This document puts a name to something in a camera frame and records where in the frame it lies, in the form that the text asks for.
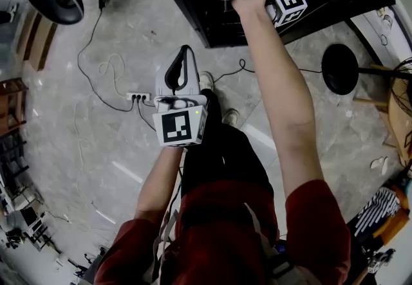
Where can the white slipper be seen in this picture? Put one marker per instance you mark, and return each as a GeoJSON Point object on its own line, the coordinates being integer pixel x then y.
{"type": "Point", "coordinates": [376, 163]}
{"type": "Point", "coordinates": [385, 164]}

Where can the black metal rack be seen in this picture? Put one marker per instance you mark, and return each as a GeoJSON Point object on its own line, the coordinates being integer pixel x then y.
{"type": "Point", "coordinates": [13, 164]}

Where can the white low cabinet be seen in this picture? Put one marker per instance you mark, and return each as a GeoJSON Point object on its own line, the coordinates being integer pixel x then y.
{"type": "Point", "coordinates": [380, 29]}

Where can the person's black trousers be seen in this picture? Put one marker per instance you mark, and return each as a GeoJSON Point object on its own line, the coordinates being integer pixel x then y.
{"type": "Point", "coordinates": [231, 155]}

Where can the person's right white shoe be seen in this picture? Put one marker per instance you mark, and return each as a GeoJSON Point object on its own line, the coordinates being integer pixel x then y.
{"type": "Point", "coordinates": [231, 117]}

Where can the brown wooden boards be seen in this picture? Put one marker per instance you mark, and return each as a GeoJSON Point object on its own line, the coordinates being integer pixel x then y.
{"type": "Point", "coordinates": [37, 39]}

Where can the person's red shirt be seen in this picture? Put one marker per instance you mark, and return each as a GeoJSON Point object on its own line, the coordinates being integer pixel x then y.
{"type": "Point", "coordinates": [225, 238]}

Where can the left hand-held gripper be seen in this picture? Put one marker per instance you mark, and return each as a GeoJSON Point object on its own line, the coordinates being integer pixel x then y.
{"type": "Point", "coordinates": [175, 127]}

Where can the person's right forearm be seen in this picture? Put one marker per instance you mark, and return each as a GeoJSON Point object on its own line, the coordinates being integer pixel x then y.
{"type": "Point", "coordinates": [283, 90]}

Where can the person's white shoe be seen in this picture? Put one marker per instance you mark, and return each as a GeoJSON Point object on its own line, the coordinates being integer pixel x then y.
{"type": "Point", "coordinates": [206, 79]}
{"type": "Point", "coordinates": [231, 117]}

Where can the person's left forearm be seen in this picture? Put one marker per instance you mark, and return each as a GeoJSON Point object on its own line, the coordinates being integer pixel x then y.
{"type": "Point", "coordinates": [157, 180]}

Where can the white power strip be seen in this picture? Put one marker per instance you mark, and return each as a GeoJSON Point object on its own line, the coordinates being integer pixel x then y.
{"type": "Point", "coordinates": [138, 96]}

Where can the person's left white shoe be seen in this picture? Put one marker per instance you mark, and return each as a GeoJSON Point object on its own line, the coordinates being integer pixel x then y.
{"type": "Point", "coordinates": [206, 79]}

